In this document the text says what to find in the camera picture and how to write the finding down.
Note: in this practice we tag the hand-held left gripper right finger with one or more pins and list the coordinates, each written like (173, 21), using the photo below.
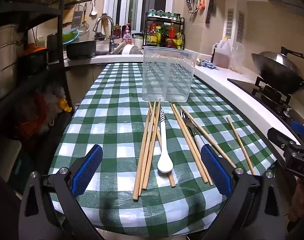
(215, 170)

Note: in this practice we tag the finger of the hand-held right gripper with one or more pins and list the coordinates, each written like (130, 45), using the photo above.
(301, 128)
(279, 138)

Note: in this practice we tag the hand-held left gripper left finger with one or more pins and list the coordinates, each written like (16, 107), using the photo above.
(88, 170)

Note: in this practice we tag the clear plastic utensil container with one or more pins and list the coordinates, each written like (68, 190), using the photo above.
(167, 80)

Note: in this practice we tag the bundle of wooden utensils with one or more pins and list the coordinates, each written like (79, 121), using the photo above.
(105, 26)

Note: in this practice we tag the person's right hand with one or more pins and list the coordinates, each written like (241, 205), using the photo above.
(301, 200)

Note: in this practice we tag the black gas stove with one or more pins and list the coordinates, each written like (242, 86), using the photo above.
(274, 97)

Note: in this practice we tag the green checkered tablecloth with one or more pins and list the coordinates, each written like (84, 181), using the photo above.
(112, 120)

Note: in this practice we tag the black wok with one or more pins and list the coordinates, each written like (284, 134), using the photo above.
(277, 77)

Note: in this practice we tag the yellow plastic bag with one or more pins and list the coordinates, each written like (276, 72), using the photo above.
(64, 105)

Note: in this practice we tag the orange and white bag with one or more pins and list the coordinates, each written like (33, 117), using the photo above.
(38, 115)

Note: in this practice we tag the steel wok lid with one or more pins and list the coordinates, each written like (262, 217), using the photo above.
(274, 58)

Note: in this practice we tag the clear plastic bottle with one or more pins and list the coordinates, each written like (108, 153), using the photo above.
(237, 60)

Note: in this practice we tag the oil jug with yellow cap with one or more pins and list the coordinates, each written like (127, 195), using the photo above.
(222, 57)

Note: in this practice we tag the blue rag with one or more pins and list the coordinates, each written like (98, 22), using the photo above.
(208, 64)

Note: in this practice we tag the black cooking pot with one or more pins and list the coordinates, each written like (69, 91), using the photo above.
(80, 50)

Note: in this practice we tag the black pot with orange lid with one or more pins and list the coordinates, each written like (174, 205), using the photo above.
(33, 60)

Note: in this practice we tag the white plate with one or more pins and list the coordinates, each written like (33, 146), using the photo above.
(118, 48)

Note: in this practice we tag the dark cylindrical canister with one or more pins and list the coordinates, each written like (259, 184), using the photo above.
(54, 47)

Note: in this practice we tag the white colander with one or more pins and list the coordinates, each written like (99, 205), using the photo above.
(132, 50)

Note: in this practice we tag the black storage shelf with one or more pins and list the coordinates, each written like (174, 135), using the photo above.
(62, 42)

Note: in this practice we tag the stacked steel pots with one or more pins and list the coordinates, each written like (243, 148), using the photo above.
(4, 62)

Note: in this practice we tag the white jar with green lid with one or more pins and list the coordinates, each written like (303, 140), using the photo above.
(138, 41)

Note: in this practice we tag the pink dish soap bottle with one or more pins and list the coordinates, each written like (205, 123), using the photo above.
(127, 35)

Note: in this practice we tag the red jar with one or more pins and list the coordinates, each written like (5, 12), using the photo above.
(117, 32)

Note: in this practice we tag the chrome kitchen faucet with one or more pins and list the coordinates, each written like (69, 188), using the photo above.
(111, 30)

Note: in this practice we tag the row of sauce bottles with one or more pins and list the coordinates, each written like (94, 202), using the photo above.
(164, 36)

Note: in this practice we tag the dark cleaver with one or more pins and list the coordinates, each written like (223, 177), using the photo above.
(210, 10)

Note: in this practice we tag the black spice rack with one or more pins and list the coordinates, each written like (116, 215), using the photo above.
(145, 30)

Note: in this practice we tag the metal grater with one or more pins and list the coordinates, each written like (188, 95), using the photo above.
(77, 17)

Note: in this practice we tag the white hanging ladle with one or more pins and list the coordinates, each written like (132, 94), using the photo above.
(93, 11)

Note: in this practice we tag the hanging metal kitchen tools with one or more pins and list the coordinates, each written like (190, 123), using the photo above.
(194, 1)

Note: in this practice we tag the row of green-lidded spice jars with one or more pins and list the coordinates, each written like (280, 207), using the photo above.
(164, 15)

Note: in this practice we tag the window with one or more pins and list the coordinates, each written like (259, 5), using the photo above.
(132, 2)

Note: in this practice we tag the white wall vent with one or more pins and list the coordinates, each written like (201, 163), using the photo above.
(230, 22)
(240, 26)

